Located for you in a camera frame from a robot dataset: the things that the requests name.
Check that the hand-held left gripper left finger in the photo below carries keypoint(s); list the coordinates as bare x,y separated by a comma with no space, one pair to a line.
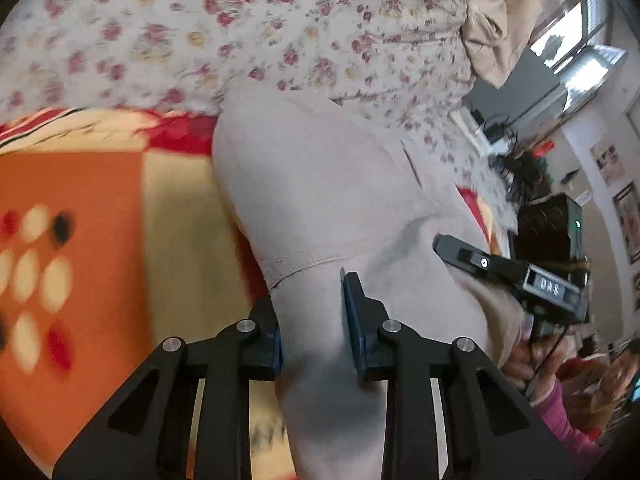
276,355

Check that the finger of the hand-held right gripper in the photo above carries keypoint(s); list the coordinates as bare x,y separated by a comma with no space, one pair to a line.
475,260

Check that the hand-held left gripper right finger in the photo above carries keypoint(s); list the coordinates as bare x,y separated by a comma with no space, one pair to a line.
351,320

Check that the beige coat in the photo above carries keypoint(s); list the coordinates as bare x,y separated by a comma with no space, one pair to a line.
325,185

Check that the person's right forearm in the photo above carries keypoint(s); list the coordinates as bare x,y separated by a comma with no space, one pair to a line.
565,425

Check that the person's right hand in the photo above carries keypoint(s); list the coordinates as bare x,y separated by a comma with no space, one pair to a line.
525,365

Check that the white flat board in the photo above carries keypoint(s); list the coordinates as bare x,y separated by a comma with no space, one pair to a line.
467,130

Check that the window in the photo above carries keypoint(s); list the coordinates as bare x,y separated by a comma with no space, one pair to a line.
575,45

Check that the beige curtain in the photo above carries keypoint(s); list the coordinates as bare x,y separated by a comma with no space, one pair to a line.
510,15

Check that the red and yellow blanket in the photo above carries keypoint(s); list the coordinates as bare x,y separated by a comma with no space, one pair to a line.
100,170

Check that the floral quilt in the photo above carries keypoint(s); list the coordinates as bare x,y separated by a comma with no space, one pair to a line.
200,25

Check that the framed wall picture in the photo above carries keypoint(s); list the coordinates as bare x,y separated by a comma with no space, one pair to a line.
630,222

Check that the wall poster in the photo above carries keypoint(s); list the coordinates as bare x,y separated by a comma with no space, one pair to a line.
607,164

